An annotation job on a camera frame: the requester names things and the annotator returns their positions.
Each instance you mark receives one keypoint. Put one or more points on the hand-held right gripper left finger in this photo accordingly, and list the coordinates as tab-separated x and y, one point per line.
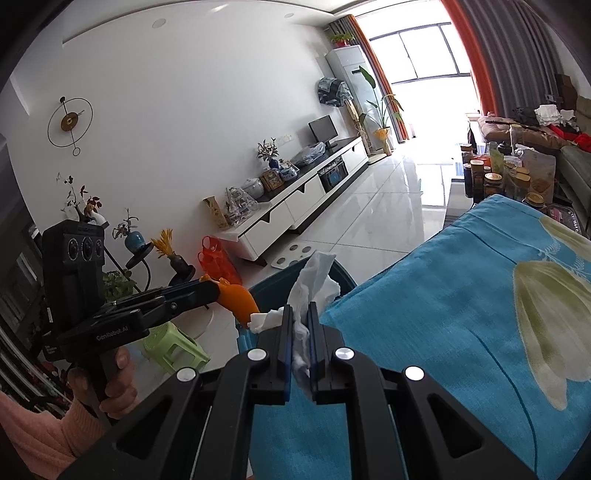
288	350

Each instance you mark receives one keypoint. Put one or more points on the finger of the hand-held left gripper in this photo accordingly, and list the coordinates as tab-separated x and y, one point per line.
184	290
184	304

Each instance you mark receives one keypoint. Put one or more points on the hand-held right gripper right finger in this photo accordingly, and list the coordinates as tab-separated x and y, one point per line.
314	350

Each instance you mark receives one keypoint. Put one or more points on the white tissue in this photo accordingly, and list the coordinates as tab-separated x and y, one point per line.
314	286

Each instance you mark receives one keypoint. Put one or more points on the person's left forearm pink sleeve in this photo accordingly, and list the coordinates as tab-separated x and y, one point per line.
37	438

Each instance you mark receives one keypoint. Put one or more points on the person's left hand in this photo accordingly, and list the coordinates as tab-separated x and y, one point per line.
127	383

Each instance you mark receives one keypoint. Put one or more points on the white crumpled paper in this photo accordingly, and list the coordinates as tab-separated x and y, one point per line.
265	321

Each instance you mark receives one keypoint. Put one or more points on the black metal plant stand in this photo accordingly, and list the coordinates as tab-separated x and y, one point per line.
147	272

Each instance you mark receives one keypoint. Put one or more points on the yellow flowers in dark vase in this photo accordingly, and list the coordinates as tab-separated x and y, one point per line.
168	251

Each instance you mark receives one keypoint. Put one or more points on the green plastic stool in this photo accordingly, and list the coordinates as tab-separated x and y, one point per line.
175	346

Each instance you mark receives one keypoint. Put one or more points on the plant in round blue vase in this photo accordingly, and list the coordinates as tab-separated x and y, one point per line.
133	240

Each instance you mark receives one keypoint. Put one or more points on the red leaf plant white vase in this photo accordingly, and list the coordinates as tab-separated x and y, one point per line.
87	207

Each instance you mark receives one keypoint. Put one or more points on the yellow patterned vase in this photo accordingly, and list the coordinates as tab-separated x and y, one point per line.
216	213

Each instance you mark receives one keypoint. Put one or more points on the white dotted floor mat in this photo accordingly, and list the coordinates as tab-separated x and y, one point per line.
293	256

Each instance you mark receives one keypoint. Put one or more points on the glass ship ornament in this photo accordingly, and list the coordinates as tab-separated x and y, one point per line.
241	207

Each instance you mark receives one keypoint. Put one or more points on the white ceramic jar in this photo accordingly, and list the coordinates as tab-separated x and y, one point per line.
253	188

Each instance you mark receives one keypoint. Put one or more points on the blue floral printed blanket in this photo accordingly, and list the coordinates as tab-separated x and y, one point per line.
438	323

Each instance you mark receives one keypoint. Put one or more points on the white and black tv cabinet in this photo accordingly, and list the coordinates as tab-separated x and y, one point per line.
304	203

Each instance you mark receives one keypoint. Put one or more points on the blue white porcelain jar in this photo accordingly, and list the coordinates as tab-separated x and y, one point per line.
287	171

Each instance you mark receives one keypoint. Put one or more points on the small plant in blue vase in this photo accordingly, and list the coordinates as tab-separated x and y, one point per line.
268	154

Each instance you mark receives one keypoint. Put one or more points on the clear plastic bag with items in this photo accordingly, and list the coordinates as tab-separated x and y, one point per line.
309	154

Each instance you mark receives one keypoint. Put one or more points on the black monitor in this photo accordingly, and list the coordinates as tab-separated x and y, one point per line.
322	129

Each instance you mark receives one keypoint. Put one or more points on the tall plant yellow wrapped pot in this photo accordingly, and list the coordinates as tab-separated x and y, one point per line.
382	138

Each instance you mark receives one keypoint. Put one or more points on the group of jars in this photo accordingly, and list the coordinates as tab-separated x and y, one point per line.
489	177

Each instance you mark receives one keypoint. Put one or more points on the covered standing fan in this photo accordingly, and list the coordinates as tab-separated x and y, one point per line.
333	92

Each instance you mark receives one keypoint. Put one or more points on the white standing air conditioner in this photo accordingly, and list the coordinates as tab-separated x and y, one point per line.
351	92

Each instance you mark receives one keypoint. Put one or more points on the recessed ceiling light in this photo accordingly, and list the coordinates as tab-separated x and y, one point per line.
159	22

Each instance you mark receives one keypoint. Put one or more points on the brown paper bag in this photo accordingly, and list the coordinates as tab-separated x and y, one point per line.
541	173

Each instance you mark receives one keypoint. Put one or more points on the grey and orange curtain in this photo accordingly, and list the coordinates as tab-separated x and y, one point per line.
369	60
508	55

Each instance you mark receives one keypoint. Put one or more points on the small potted plant red pot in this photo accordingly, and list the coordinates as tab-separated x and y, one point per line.
340	39

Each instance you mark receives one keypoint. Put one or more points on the brown ottoman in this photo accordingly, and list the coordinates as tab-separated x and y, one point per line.
521	134

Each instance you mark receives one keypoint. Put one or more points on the black clothes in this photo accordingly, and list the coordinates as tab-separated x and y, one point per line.
524	115

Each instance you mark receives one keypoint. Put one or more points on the green brown sofa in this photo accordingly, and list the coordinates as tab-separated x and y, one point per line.
577	170

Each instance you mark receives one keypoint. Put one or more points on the window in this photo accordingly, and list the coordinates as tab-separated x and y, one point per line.
425	50

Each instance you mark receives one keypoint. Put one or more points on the red cloth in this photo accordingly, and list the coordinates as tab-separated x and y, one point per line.
575	138

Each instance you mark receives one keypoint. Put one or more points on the white clothes pile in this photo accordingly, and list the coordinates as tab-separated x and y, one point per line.
554	114

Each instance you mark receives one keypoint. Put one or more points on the brown wooden boxes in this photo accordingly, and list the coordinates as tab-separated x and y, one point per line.
565	86

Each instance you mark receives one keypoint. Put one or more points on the picture frame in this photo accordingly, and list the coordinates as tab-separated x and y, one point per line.
271	180

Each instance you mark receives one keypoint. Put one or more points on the round wall clock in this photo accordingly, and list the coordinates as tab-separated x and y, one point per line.
70	121

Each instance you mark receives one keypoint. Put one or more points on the wall socket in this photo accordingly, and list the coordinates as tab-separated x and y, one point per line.
281	138

